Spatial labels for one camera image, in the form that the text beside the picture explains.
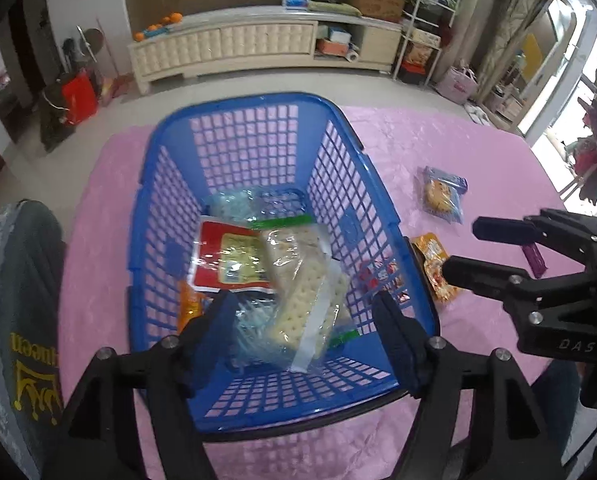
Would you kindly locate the white paper roll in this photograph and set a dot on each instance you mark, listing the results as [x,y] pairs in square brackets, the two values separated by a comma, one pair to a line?
[353,54]

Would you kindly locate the orange box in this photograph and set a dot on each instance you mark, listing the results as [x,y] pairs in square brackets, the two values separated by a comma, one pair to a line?
[331,47]

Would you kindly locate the light blue snack packet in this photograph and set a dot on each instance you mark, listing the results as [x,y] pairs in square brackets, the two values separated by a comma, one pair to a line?
[231,206]

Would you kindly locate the yellow spicy snack packet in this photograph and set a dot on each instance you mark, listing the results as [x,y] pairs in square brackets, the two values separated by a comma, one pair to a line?
[428,255]

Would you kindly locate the brown cardboard box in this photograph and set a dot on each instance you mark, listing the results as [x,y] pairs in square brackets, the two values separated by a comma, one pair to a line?
[378,4]

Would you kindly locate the white TV cabinet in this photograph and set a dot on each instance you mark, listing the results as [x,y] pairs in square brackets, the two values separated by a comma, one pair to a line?
[218,45]

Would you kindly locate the small purple packet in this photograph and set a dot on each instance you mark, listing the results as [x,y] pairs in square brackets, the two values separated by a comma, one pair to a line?
[535,262]

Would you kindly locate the glass balcony door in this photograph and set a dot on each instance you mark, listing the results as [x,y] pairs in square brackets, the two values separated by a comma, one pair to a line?
[585,50]

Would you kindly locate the green folded cloth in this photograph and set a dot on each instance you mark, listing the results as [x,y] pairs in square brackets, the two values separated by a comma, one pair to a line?
[333,8]

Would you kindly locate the red yellow snack packet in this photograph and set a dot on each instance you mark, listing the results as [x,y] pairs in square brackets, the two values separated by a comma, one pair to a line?
[228,260]

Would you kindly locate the patterned cardboard box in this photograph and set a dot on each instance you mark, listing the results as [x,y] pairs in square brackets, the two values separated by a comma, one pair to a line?
[426,36]

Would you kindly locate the white metal shelf rack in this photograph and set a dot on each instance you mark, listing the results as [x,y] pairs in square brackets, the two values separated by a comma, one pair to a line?
[409,45]

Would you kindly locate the brown round wall panel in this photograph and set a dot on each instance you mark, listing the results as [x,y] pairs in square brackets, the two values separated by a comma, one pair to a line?
[92,37]

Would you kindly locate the black bag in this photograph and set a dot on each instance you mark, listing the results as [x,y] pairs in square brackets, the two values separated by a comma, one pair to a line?
[53,125]

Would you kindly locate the red cloth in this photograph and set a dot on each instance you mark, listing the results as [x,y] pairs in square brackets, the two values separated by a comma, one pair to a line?
[588,160]

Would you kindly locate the pink tote bag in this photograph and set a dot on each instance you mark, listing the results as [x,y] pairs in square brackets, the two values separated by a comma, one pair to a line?
[457,85]

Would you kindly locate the broom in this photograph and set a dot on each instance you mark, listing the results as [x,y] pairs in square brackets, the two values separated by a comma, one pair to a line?
[121,82]

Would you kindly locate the blue denim clothing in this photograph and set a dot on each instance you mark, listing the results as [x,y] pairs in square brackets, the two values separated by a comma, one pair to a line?
[558,400]

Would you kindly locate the black umbrella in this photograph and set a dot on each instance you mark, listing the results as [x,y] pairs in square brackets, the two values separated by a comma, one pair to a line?
[69,52]

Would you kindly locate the patterned beige curtain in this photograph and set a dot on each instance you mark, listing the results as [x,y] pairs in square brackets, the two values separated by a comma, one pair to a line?
[508,20]

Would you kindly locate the green-edged cracker packet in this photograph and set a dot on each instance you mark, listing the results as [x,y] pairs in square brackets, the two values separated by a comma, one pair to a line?
[298,285]

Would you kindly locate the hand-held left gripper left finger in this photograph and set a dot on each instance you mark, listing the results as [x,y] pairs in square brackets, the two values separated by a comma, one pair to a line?
[213,320]

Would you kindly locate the blue tissue box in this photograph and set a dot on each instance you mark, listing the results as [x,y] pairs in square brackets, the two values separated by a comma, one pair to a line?
[294,0]

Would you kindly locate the grey embroidered cloth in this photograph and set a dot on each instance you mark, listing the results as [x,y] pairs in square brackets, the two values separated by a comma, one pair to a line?
[23,285]

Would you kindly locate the white slipper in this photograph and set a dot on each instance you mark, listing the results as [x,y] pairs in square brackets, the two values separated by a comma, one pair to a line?
[473,110]
[480,117]

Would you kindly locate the pink tablecloth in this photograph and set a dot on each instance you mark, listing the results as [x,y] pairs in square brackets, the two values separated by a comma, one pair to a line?
[388,130]

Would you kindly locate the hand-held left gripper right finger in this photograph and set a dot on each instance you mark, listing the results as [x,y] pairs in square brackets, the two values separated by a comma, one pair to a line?
[398,340]

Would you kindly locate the light blue box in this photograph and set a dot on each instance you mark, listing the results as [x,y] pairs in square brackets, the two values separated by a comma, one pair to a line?
[339,35]

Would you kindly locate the black red box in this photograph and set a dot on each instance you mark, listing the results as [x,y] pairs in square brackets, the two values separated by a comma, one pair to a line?
[413,72]

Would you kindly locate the blue cookie packet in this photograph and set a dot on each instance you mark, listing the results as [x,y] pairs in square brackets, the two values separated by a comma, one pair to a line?
[441,195]

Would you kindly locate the arched standing mirror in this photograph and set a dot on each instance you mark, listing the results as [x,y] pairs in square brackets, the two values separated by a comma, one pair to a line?
[538,45]

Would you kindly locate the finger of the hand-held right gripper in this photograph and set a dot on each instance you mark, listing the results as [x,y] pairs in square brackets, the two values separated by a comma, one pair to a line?
[503,230]
[478,275]

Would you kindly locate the blue plastic basket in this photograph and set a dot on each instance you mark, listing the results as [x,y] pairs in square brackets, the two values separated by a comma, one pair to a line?
[288,416]

